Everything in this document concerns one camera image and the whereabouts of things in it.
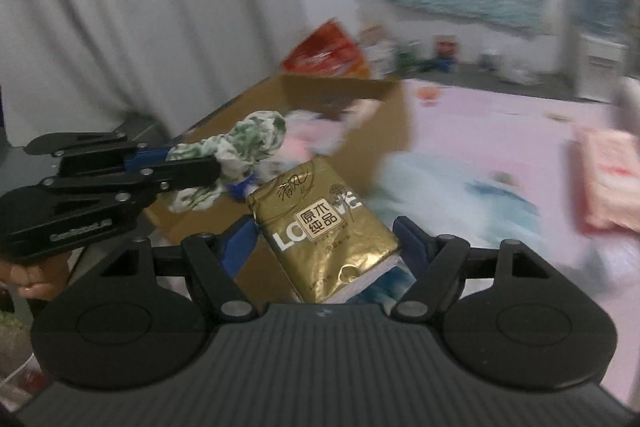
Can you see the red snack bag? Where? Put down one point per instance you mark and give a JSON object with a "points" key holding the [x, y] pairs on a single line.
{"points": [[325, 52]]}

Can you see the brown cardboard box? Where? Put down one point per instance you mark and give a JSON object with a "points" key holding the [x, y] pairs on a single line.
{"points": [[380, 127]]}

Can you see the green bottles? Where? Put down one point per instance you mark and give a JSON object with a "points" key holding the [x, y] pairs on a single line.
{"points": [[412, 57]]}

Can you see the gold tissue pack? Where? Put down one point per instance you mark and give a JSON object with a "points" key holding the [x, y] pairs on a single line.
{"points": [[325, 237]]}

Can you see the white blue plastic bag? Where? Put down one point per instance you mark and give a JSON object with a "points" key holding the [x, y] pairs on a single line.
{"points": [[465, 202]]}

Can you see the white water dispenser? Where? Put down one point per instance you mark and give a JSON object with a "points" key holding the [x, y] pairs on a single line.
{"points": [[602, 67]]}

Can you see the red can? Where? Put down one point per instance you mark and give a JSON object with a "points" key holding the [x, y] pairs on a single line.
{"points": [[445, 52]]}

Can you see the pink printed bed sheet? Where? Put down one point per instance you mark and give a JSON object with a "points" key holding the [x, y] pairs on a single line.
{"points": [[500, 132]]}

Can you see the green white scrunchie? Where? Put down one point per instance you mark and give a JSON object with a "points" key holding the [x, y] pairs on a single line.
{"points": [[245, 137]]}

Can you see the person's left hand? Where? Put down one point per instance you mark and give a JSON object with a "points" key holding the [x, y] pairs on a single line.
{"points": [[35, 279]]}

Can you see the white curtain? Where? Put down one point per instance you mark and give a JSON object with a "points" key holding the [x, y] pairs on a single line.
{"points": [[150, 7]]}

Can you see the pink printed tissue pack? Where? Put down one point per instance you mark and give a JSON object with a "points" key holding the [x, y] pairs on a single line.
{"points": [[610, 177]]}

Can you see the crumpled clear plastic bags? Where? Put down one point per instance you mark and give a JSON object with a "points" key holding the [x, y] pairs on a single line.
{"points": [[510, 69]]}

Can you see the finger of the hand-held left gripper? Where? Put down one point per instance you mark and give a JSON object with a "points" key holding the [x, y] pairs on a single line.
{"points": [[100, 157], [150, 179]]}

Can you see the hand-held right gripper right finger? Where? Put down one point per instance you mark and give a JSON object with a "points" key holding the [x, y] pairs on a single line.
{"points": [[415, 242]]}

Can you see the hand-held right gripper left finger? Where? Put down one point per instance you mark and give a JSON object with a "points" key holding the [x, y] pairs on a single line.
{"points": [[235, 247]]}

